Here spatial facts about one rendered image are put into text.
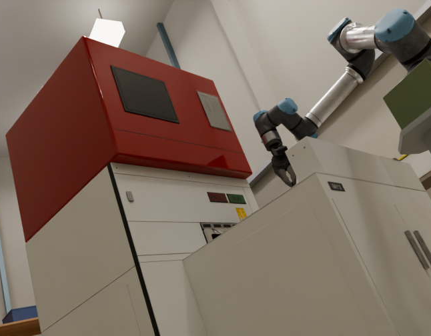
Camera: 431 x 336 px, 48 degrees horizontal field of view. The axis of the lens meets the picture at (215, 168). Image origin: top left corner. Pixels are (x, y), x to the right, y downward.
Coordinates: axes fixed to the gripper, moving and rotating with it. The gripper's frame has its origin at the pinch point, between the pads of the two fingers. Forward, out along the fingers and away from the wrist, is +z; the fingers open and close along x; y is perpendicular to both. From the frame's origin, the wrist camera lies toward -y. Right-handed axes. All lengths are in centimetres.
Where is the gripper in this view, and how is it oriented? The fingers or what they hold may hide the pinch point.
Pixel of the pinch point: (292, 184)
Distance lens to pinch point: 190.8
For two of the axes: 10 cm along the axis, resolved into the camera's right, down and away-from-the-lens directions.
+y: 1.7, 3.7, 9.1
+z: 3.3, 8.5, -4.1
